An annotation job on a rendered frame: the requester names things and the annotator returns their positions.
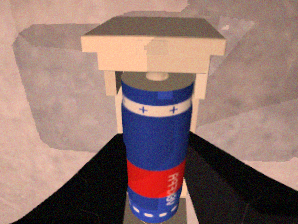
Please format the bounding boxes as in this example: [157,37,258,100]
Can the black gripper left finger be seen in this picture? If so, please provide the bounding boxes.
[11,133,129,224]

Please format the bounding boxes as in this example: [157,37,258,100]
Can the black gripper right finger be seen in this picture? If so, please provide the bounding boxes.
[184,132,298,224]

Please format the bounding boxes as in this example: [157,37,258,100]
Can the blue and red battery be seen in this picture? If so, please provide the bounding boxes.
[121,72,194,224]

